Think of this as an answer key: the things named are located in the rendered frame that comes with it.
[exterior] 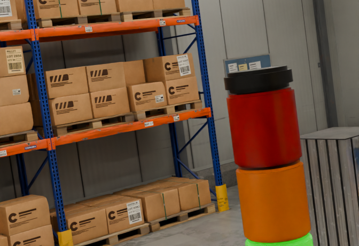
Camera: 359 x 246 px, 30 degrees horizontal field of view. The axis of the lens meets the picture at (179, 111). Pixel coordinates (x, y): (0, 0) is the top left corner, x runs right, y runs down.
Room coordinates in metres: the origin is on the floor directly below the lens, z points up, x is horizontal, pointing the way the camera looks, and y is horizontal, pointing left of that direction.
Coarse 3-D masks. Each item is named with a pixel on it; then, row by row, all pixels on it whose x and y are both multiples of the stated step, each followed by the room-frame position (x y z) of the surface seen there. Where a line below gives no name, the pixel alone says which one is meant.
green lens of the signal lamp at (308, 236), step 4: (304, 236) 0.48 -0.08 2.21; (308, 236) 0.48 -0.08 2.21; (248, 240) 0.49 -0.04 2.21; (292, 240) 0.48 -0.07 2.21; (296, 240) 0.48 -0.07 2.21; (300, 240) 0.47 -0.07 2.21; (304, 240) 0.48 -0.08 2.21; (308, 240) 0.48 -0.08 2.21; (312, 240) 0.49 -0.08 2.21; (248, 244) 0.49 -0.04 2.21; (252, 244) 0.48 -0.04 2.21; (256, 244) 0.48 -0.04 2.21; (260, 244) 0.48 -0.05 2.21; (264, 244) 0.48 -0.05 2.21; (268, 244) 0.47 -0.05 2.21; (272, 244) 0.47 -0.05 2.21; (276, 244) 0.47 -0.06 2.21; (280, 244) 0.47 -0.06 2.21; (284, 244) 0.47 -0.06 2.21; (288, 244) 0.47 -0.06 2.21; (292, 244) 0.47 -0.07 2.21; (296, 244) 0.47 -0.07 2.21; (300, 244) 0.47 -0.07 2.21; (304, 244) 0.47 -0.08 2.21; (308, 244) 0.48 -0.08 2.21; (312, 244) 0.48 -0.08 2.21
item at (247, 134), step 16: (240, 96) 0.48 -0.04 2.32; (256, 96) 0.47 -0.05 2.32; (272, 96) 0.47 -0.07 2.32; (288, 96) 0.47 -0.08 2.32; (240, 112) 0.47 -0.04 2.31; (256, 112) 0.47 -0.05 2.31; (272, 112) 0.47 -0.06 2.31; (288, 112) 0.47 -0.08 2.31; (240, 128) 0.48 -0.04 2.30; (256, 128) 0.47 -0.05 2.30; (272, 128) 0.47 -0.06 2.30; (288, 128) 0.47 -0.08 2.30; (240, 144) 0.48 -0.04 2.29; (256, 144) 0.47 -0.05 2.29; (272, 144) 0.47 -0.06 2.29; (288, 144) 0.47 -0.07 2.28; (240, 160) 0.48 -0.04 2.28; (256, 160) 0.47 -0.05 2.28; (272, 160) 0.47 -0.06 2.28; (288, 160) 0.47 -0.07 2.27
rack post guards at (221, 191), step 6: (216, 186) 10.09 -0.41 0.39; (222, 186) 10.10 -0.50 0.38; (216, 192) 10.11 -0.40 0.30; (222, 192) 10.09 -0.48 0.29; (222, 198) 10.08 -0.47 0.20; (222, 204) 10.07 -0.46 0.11; (228, 204) 10.15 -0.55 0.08; (222, 210) 10.07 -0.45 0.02; (60, 234) 8.44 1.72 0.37; (66, 234) 8.47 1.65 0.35; (60, 240) 8.44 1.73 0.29; (66, 240) 8.47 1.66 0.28; (72, 240) 8.54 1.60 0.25
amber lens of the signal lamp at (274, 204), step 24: (240, 168) 0.49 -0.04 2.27; (264, 168) 0.48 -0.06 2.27; (288, 168) 0.47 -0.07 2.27; (240, 192) 0.49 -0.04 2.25; (264, 192) 0.47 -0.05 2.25; (288, 192) 0.47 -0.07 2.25; (264, 216) 0.47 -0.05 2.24; (288, 216) 0.47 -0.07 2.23; (264, 240) 0.47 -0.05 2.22; (288, 240) 0.47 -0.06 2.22
